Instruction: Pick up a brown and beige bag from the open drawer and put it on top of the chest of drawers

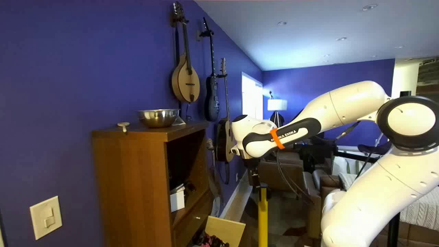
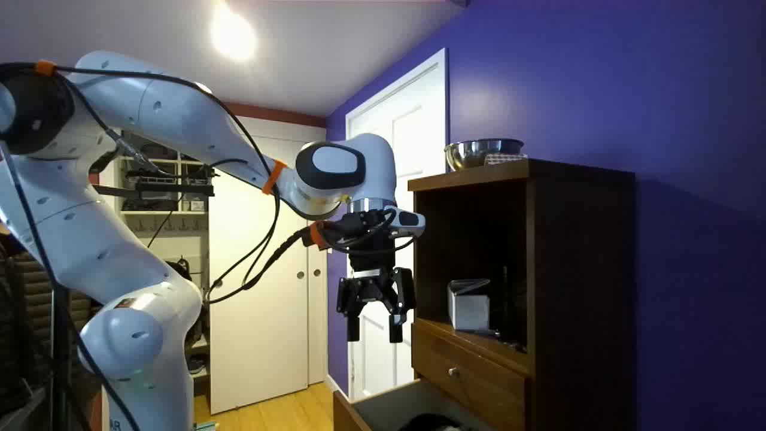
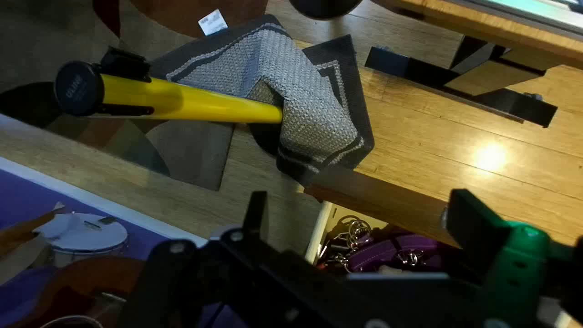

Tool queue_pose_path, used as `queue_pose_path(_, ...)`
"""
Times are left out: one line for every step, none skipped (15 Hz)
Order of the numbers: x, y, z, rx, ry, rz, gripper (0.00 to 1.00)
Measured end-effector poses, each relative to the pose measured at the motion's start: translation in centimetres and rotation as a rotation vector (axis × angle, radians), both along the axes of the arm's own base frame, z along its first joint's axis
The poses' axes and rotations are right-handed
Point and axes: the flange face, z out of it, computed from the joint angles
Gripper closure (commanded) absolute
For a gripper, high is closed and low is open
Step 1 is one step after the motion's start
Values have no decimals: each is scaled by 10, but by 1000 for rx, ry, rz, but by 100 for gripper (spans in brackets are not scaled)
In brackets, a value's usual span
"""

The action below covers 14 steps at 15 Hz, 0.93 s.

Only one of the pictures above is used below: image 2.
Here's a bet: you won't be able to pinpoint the white panel door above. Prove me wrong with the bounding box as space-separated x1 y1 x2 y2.
343 45 451 403

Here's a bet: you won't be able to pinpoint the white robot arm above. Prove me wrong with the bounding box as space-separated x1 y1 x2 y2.
0 50 425 431

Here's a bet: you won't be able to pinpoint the open wooden drawer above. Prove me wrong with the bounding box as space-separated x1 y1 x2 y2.
332 381 491 431

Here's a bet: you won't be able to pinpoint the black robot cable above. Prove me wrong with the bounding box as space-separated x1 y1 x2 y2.
45 66 403 308

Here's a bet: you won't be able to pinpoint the white closet doors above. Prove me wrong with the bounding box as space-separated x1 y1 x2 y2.
209 175 326 415

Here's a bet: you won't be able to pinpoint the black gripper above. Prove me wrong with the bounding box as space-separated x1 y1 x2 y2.
338 239 413 344

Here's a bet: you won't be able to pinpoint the wall shelf with electronics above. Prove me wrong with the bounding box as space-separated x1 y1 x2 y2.
96 145 212 214

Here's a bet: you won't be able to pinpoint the brown wooden chest cabinet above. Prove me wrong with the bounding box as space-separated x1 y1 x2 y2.
410 159 637 431

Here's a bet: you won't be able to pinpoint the white box on shelf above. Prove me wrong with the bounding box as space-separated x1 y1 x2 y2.
447 278 491 330

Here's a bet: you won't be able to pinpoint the silver metal bowl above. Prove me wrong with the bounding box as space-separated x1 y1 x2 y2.
446 139 521 172

